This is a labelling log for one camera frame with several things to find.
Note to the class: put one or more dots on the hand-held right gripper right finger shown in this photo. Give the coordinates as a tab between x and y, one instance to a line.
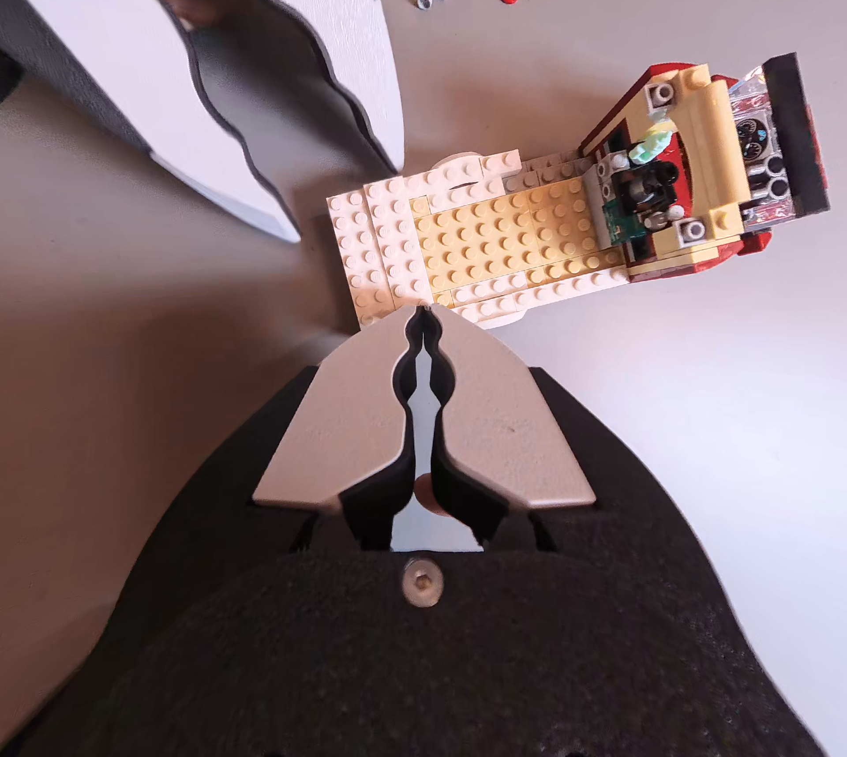
509	439

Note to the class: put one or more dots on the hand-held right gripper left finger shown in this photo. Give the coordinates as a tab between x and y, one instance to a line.
337	439

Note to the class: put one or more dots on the white long brick plate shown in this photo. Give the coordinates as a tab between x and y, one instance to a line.
397	241
360	254

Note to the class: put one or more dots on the toy brick truck model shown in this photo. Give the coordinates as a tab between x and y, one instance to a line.
496	227

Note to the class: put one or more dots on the person's left hand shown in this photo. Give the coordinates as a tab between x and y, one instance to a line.
192	9

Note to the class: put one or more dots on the person's right hand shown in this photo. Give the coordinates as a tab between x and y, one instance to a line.
430	495

